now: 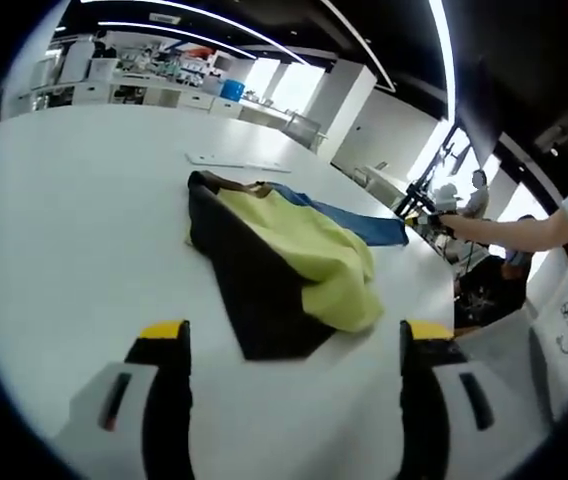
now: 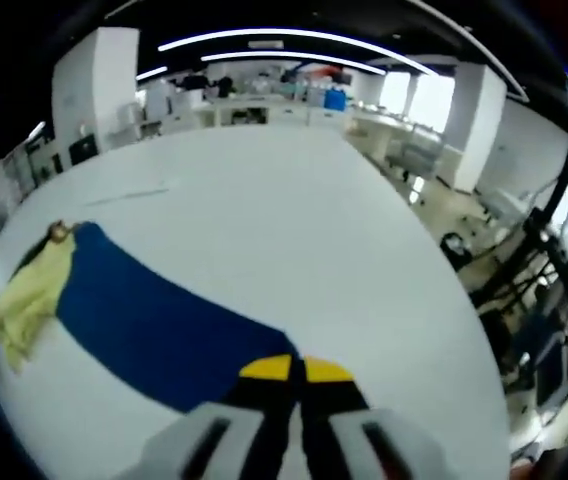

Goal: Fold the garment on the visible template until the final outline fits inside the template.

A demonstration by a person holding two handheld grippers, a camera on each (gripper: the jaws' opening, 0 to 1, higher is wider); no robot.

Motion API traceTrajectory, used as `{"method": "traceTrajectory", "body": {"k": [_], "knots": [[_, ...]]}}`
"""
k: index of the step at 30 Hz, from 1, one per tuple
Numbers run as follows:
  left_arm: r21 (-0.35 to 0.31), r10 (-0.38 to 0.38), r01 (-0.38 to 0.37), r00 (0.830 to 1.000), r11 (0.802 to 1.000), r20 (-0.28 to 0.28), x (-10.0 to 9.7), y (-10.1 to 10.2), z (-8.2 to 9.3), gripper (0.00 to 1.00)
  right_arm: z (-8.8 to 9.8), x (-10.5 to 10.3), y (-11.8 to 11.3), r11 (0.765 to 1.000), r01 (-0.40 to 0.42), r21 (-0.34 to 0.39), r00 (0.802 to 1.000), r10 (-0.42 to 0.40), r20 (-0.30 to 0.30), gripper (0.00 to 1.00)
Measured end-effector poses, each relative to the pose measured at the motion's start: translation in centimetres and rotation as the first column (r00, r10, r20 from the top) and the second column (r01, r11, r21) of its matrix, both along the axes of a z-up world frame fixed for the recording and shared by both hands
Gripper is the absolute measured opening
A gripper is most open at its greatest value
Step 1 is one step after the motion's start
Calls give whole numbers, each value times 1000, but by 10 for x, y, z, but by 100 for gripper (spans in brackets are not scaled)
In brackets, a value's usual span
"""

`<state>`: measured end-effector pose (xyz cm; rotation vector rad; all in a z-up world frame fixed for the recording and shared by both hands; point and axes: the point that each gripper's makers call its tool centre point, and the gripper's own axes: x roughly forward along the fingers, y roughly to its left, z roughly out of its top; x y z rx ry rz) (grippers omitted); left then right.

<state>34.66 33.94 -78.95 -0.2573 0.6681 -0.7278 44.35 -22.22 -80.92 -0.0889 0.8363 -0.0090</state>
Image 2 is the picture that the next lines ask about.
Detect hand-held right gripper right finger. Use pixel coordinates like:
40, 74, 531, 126
299, 354, 448, 480

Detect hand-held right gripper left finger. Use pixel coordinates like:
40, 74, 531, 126
113, 353, 300, 480

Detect yellow blue black garment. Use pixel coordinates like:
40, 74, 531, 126
0, 219, 301, 416

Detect black chair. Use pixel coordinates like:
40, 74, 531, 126
440, 231, 473, 272

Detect black low cabinet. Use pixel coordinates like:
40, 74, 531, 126
68, 133, 98, 167

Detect white counter cabinets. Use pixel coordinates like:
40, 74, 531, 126
203, 96, 356, 132

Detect white square pillar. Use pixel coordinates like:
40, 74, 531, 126
52, 26, 141, 152
442, 64, 508, 194

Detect blue bin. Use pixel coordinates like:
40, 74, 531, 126
324, 88, 348, 111

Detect white tall cabinet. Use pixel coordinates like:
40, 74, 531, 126
145, 79, 173, 122

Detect white ceiling light strip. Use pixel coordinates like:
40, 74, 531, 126
201, 50, 386, 77
157, 27, 438, 77
135, 65, 170, 82

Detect black cable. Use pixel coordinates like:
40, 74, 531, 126
523, 74, 568, 361

